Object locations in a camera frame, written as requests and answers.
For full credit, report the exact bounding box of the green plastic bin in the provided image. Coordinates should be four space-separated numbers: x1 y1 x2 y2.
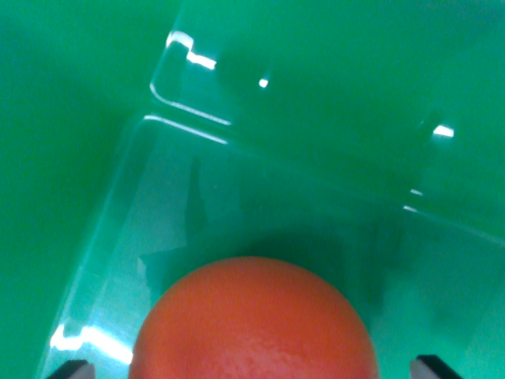
0 0 505 379

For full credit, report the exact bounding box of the orange fruit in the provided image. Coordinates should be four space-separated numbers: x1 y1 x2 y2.
128 256 380 379

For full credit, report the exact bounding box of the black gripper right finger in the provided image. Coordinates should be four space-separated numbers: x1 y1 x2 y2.
409 355 463 379

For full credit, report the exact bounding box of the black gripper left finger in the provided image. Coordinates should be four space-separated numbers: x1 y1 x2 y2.
47 359 96 379

